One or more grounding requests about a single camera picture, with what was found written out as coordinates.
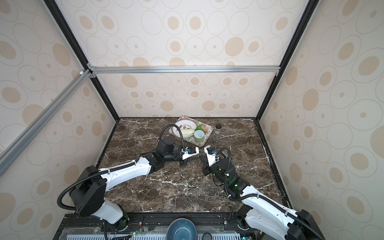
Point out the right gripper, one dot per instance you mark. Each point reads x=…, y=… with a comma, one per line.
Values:
x=205, y=162

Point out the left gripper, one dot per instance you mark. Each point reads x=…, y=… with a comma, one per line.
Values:
x=185, y=162

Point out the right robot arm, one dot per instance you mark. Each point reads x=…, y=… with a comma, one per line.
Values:
x=259, y=211

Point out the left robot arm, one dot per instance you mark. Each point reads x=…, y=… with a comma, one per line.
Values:
x=86, y=196

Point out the green tin can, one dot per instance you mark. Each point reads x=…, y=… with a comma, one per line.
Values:
x=199, y=136

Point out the empty glass shaker silver lid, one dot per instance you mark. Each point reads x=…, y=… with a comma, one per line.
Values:
x=216, y=138

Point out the pale cabbage piece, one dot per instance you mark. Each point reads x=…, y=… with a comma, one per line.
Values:
x=187, y=133

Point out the green leaf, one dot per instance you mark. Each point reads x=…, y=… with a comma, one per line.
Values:
x=200, y=128

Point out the herb jar black lid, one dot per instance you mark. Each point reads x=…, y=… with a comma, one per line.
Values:
x=218, y=128

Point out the white plate with rim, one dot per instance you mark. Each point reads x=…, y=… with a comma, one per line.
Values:
x=183, y=124

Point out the blue bowl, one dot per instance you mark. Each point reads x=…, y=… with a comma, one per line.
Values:
x=182, y=229

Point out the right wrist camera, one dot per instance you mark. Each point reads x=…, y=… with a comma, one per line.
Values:
x=211, y=155

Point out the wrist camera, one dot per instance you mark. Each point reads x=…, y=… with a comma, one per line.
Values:
x=211, y=155
x=189, y=152

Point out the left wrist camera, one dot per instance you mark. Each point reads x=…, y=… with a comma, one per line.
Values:
x=189, y=152

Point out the horizontal aluminium rail back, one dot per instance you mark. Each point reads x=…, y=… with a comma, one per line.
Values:
x=180, y=70

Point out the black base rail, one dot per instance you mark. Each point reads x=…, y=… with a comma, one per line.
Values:
x=159, y=226

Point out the diagonal aluminium rail left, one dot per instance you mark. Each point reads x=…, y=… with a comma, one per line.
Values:
x=26, y=137

